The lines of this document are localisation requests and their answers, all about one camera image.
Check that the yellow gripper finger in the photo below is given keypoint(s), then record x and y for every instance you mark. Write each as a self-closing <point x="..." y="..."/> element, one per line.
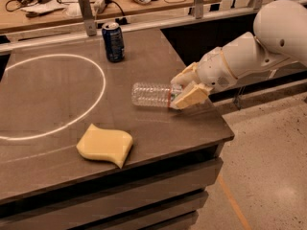
<point x="186" y="76"/>
<point x="193" y="93"/>

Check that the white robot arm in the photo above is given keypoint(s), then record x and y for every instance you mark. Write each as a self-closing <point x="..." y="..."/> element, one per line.
<point x="279" y="36"/>

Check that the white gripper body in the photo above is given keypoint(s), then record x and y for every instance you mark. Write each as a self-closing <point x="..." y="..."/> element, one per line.
<point x="211" y="70"/>

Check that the left metal frame post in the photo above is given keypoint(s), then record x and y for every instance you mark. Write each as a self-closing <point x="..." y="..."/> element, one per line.
<point x="88" y="18"/>

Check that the yellow wavy sponge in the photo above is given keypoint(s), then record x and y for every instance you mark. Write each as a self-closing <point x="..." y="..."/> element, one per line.
<point x="111" y="145"/>

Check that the clear plastic water bottle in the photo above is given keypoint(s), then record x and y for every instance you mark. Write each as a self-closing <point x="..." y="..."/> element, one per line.
<point x="154" y="94"/>

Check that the white paper sheet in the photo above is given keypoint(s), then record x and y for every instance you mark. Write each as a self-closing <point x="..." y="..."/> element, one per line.
<point x="42" y="8"/>

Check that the blue soda can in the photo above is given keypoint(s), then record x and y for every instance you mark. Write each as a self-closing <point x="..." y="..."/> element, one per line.
<point x="114" y="42"/>

